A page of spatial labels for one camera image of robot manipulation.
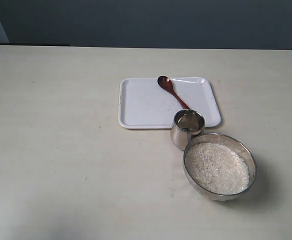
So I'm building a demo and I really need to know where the white rectangular plastic tray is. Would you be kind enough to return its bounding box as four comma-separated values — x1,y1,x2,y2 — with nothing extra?
118,76,222,130

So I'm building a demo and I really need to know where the small steel cup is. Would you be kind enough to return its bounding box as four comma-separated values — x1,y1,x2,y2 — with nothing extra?
170,109,205,151

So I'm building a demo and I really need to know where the steel bowl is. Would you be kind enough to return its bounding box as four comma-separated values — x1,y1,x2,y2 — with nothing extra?
182,133,257,202

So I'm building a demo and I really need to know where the brown wooden spoon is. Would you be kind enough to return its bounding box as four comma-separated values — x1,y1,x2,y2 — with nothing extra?
157,75,190,110

